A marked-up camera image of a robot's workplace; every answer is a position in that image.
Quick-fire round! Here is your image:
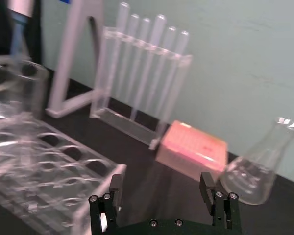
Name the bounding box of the upright clear acrylic tube rack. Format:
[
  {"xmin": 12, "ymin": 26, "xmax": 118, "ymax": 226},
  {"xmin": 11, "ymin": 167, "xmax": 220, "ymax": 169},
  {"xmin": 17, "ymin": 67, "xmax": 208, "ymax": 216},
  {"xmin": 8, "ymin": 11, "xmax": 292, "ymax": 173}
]
[{"xmin": 89, "ymin": 26, "xmax": 193, "ymax": 150}]

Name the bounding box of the blue and silver pipette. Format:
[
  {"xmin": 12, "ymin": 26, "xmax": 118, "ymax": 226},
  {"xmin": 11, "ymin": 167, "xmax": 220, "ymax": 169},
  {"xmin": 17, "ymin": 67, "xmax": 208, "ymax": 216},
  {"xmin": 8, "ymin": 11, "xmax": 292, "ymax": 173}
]
[{"xmin": 7, "ymin": 0, "xmax": 35, "ymax": 59}]

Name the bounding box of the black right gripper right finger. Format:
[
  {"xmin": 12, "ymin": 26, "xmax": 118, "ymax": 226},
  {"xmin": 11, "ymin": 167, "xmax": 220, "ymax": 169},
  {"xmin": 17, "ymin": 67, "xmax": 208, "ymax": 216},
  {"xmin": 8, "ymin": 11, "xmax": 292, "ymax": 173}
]
[{"xmin": 199, "ymin": 172, "xmax": 242, "ymax": 232}]

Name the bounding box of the clear glass beaker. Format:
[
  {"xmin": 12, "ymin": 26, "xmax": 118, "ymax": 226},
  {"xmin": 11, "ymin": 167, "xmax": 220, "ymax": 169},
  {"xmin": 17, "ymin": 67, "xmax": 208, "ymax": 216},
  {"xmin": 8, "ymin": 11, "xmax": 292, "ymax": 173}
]
[{"xmin": 0, "ymin": 55, "xmax": 50, "ymax": 121}]

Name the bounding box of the white triangular stand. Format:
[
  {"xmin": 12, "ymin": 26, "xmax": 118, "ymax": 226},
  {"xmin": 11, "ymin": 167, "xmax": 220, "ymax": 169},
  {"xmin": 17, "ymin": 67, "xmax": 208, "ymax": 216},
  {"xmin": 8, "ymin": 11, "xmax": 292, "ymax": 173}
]
[{"xmin": 46, "ymin": 0, "xmax": 106, "ymax": 118}]

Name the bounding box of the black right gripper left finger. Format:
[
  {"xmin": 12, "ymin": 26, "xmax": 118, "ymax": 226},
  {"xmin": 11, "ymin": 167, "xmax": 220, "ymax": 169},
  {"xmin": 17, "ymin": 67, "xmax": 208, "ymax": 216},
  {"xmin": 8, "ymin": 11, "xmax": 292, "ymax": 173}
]
[{"xmin": 89, "ymin": 173, "xmax": 124, "ymax": 235}]

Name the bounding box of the wide clear acrylic holed rack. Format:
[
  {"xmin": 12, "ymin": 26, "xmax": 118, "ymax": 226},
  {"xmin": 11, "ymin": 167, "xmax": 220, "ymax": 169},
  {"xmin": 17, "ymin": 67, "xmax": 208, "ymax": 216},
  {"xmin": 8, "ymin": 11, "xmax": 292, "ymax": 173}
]
[{"xmin": 0, "ymin": 100, "xmax": 127, "ymax": 235}]

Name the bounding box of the black table cloth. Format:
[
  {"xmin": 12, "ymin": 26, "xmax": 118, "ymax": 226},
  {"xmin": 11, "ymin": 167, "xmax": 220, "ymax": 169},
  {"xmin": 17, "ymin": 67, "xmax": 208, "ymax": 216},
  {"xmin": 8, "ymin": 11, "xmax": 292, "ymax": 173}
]
[{"xmin": 0, "ymin": 62, "xmax": 294, "ymax": 235}]

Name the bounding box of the clear plastic test tube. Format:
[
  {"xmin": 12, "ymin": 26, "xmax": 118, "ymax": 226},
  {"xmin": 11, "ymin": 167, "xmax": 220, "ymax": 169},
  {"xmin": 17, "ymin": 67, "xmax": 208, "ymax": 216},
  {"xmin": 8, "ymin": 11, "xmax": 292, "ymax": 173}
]
[
  {"xmin": 105, "ymin": 2, "xmax": 131, "ymax": 108},
  {"xmin": 117, "ymin": 13, "xmax": 140, "ymax": 103},
  {"xmin": 156, "ymin": 30, "xmax": 190, "ymax": 130},
  {"xmin": 131, "ymin": 14, "xmax": 167, "ymax": 122},
  {"xmin": 146, "ymin": 26, "xmax": 177, "ymax": 120},
  {"xmin": 126, "ymin": 17, "xmax": 151, "ymax": 111}
]

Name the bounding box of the clear glass conical flask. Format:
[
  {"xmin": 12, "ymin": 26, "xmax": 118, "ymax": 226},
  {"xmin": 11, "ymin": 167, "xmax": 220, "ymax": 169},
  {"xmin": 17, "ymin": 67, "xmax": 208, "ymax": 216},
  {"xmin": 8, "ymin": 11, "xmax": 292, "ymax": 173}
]
[{"xmin": 220, "ymin": 117, "xmax": 294, "ymax": 206}]

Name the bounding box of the pink pipette tip box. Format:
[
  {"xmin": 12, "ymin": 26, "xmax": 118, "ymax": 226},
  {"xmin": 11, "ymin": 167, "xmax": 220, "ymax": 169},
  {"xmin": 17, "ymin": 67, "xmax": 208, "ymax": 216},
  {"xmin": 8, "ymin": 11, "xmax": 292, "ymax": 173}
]
[{"xmin": 155, "ymin": 120, "xmax": 229, "ymax": 181}]

